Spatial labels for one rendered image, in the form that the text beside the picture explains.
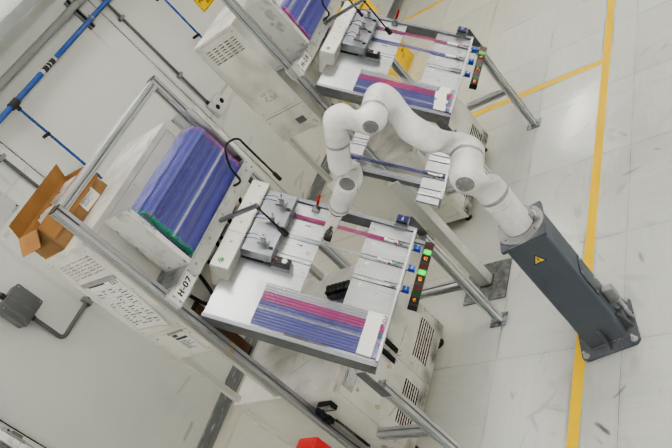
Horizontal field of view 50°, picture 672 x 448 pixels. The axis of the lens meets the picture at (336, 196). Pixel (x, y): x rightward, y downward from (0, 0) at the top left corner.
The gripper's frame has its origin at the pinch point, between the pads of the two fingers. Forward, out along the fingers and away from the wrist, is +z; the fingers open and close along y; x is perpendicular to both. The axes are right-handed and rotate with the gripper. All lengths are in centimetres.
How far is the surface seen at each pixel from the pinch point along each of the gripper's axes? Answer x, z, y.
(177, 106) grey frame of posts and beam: -79, -15, -21
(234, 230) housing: -37.4, 9.5, 10.5
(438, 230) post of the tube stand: 48, 30, -46
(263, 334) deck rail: -10, 12, 49
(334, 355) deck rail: 19, 7, 49
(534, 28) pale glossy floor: 83, 61, -282
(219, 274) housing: -35.5, 14.3, 29.9
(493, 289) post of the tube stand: 87, 53, -42
